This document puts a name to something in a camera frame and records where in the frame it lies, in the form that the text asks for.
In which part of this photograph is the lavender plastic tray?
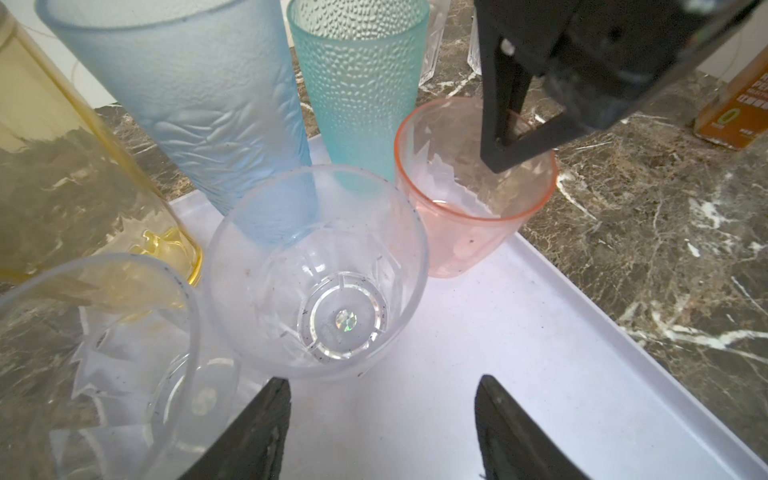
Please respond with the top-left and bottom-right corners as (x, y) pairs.
(172, 192), (767, 479)

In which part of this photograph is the brown bottle black cap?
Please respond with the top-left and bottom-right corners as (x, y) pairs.
(693, 48), (767, 150)

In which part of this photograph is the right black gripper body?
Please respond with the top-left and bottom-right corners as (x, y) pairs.
(475, 1), (760, 131)

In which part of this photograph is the pink ribbed plastic cup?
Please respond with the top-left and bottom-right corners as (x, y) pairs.
(394, 97), (559, 278)

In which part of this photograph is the clear faceted tumbler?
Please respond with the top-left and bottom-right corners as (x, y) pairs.
(201, 164), (429, 380)

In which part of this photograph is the clear small tumbler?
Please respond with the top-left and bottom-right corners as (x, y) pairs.
(1, 254), (240, 479)

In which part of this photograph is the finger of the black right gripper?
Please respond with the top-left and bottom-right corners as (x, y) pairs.
(478, 26), (591, 174)

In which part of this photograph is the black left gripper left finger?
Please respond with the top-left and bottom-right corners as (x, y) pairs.
(182, 377), (291, 479)

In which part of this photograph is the teal dimpled plastic cup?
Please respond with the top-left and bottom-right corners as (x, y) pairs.
(287, 1), (430, 181)

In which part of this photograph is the amber plastic cup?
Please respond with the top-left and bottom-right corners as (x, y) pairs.
(1, 8), (203, 284)

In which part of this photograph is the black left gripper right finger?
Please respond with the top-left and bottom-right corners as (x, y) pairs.
(474, 374), (587, 479)

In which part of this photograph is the blue grey plastic cup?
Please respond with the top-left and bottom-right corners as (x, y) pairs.
(35, 1), (311, 215)

